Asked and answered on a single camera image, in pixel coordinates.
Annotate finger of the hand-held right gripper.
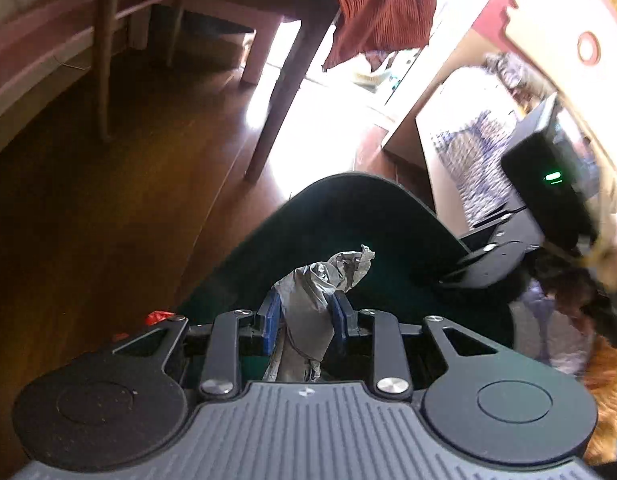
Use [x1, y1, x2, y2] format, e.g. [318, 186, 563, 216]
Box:
[459, 208, 532, 251]
[437, 242, 534, 291]

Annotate teal trash bin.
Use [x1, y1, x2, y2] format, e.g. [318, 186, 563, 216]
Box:
[174, 172, 517, 396]

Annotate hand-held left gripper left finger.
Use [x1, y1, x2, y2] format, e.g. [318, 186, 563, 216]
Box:
[111, 295, 282, 401]

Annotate dark wooden chair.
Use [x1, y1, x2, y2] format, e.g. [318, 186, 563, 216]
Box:
[93, 0, 339, 183]

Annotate floral cloth pile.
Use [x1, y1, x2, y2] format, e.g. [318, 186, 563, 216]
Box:
[483, 52, 554, 106]

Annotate pink table frame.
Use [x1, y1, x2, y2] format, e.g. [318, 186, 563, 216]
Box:
[0, 0, 285, 128]

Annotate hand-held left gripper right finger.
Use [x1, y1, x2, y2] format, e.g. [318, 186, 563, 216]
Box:
[333, 292, 504, 401]

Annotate orange fuzzy cloth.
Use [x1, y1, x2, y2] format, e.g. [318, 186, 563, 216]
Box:
[583, 335, 617, 467]

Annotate person's right hand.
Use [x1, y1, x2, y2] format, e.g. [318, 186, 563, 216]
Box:
[531, 252, 614, 321]

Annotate rust red knit sweater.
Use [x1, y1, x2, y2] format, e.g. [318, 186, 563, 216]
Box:
[321, 0, 442, 72]

